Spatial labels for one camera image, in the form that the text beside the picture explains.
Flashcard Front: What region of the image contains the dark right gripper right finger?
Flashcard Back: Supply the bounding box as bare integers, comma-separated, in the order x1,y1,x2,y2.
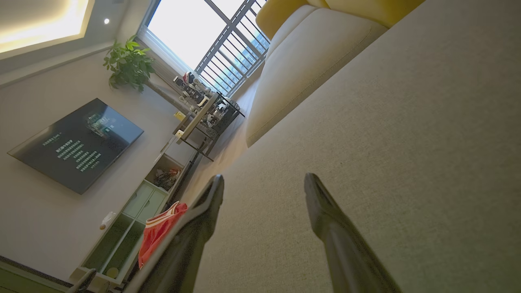
304,173,403,293

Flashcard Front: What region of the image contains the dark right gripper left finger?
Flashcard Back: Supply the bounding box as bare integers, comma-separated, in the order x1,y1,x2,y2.
124,174,225,293

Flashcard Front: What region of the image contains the red garment with thin stripes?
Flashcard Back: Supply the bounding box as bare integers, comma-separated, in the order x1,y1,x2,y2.
138,201,188,270

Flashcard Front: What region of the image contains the white low TV cabinet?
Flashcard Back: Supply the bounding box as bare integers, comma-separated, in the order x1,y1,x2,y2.
69,134,201,285

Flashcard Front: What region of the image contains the tangle of small items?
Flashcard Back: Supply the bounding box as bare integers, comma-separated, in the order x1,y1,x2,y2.
154,169,181,191

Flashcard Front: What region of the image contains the grey fabric sofa seat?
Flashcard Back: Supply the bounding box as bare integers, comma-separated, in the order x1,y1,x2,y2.
179,0,521,293

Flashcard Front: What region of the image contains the black metal equipment cart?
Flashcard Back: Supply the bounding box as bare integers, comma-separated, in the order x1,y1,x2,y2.
173,92,245,162

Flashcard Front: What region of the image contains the white black robot device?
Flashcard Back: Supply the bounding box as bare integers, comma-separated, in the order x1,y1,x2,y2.
174,72,213,108

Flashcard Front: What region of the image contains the rounded grey sofa section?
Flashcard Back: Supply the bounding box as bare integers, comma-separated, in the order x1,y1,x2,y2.
246,5,388,148

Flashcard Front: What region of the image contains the green leafy potted plant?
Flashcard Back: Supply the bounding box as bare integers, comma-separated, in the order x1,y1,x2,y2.
103,36,156,92

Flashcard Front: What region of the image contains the window with metal railing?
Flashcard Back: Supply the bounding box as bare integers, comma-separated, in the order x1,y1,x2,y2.
138,0,271,98

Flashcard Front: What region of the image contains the large yellow sofa cushion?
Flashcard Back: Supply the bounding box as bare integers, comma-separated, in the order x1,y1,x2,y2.
256,0,328,40
325,0,426,28

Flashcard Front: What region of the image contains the warm ceiling cove light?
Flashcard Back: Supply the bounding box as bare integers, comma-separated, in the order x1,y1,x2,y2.
0,0,91,54

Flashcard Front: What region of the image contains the small white wall device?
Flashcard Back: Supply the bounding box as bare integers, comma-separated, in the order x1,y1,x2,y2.
100,212,117,231

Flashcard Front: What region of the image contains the black wall-mounted television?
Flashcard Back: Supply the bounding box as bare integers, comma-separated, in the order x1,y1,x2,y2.
7,98,144,195

